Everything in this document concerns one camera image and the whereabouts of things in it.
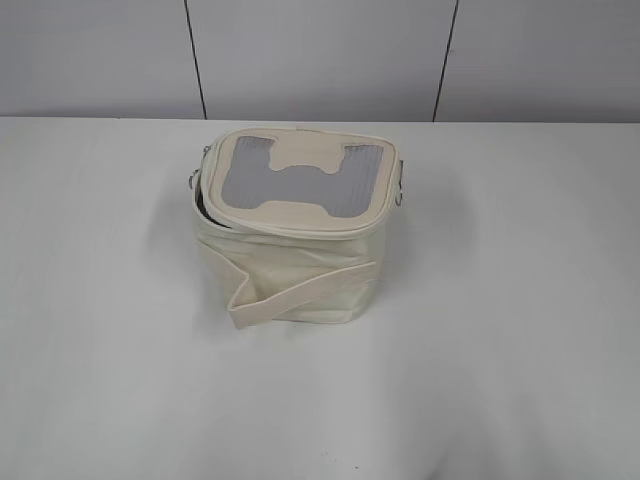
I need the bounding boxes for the cream canvas zipper bag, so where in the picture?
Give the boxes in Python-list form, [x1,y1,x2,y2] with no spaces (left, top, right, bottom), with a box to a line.
[191,127,403,328]

